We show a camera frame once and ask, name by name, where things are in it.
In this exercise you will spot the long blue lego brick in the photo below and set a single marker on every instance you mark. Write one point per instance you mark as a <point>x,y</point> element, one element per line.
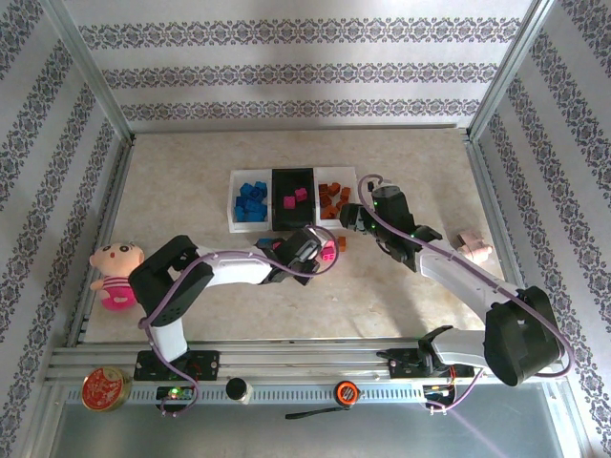
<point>240,204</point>
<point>255,211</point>

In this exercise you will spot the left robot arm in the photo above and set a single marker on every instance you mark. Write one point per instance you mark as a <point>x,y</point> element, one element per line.
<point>238,269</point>

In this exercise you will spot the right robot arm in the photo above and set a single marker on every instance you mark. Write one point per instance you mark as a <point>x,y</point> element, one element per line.
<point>458,272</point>

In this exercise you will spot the black plastic bin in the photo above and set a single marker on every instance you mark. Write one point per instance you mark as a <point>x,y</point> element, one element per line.
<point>296,214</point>

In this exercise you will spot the white plastic bin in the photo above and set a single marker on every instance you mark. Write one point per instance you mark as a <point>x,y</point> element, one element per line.
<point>353,181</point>
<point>234,191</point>

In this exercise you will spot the small pale pink toy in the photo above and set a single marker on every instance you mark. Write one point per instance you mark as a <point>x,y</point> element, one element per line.
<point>470,241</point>

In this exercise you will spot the orange black tape measure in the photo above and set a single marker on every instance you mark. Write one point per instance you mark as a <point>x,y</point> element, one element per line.
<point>347,392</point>

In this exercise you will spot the black round knob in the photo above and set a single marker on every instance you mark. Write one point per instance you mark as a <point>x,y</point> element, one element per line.
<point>238,390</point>

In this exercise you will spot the bald cartoon plush doll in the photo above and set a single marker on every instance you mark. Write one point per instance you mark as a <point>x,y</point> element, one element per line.
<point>114,257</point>

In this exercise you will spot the small board with LEDs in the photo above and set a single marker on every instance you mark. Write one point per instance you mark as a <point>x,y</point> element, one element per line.
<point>175,393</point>

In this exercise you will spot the grey metal panel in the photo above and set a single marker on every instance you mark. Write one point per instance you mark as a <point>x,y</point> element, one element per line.
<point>238,439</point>

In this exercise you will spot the red round tin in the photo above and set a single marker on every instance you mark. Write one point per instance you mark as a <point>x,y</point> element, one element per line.
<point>105,389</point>

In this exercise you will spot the aluminium side rail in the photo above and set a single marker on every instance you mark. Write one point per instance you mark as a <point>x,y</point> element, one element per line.
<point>114,191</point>
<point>491,191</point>

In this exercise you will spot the wide aluminium mounting rail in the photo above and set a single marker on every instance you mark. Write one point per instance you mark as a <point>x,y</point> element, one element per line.
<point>310,358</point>

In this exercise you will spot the thin pale frame rail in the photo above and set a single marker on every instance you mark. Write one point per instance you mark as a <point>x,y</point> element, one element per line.
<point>301,129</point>

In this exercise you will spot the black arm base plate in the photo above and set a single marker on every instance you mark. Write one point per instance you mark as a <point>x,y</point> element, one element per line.
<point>207,365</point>
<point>401,365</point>

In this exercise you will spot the aluminium frame post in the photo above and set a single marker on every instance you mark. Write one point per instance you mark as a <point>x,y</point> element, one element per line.
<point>91,71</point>
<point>509,71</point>

